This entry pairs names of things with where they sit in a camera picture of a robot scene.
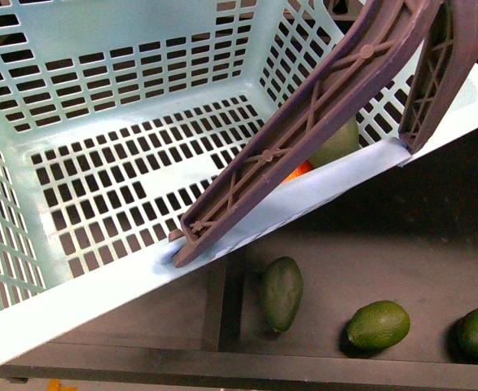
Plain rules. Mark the light blue plastic basket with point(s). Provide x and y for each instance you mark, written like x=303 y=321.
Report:
x=114 y=117

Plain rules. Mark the grey basket handle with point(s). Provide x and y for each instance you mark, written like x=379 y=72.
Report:
x=444 y=34

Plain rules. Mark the dark green avocado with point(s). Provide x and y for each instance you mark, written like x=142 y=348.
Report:
x=282 y=288
x=342 y=143

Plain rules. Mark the red orange mango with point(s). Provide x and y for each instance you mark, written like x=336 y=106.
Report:
x=302 y=169

